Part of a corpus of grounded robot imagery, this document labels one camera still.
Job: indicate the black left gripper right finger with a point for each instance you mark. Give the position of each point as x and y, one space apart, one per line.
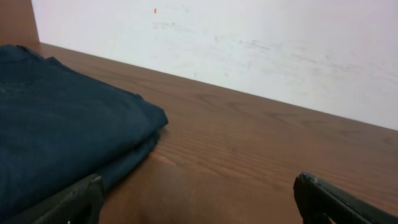
320 202

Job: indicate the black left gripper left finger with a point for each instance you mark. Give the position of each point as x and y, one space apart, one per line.
79 203

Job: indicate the folded navy blue garment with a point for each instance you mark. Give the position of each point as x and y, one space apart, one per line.
59 126

